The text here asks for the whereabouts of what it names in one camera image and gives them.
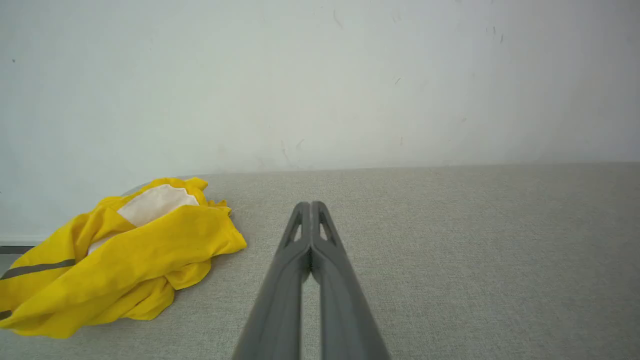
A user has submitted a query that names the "yellow shirt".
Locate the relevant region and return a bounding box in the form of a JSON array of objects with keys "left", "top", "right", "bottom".
[{"left": 0, "top": 176, "right": 248, "bottom": 340}]

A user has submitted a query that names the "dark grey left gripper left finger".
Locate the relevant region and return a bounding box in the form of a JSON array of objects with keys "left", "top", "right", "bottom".
[{"left": 232, "top": 201, "right": 313, "bottom": 360}]

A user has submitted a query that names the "grey fabric sofa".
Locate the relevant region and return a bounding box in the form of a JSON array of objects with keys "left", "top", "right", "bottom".
[{"left": 0, "top": 162, "right": 640, "bottom": 360}]

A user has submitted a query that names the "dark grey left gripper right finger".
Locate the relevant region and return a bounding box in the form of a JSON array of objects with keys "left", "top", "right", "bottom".
[{"left": 310, "top": 201, "right": 391, "bottom": 360}]

